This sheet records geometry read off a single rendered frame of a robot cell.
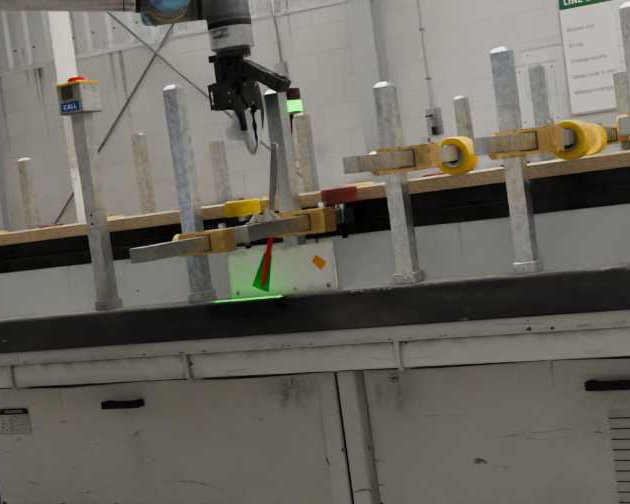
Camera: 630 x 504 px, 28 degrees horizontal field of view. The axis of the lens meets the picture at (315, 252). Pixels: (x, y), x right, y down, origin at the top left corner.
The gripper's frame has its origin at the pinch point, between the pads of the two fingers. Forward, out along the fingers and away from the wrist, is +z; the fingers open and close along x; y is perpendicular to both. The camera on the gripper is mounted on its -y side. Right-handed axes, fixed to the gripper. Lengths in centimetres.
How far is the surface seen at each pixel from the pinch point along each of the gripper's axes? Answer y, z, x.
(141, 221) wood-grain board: 51, 12, -27
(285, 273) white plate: 0.2, 26.5, -5.3
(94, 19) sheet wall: 605, -174, -731
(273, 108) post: -1.9, -7.6, -6.0
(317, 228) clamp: -8.8, 18.0, -5.3
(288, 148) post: -3.3, 0.9, -7.4
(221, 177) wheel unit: 84, 3, -115
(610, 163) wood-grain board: -64, 13, -27
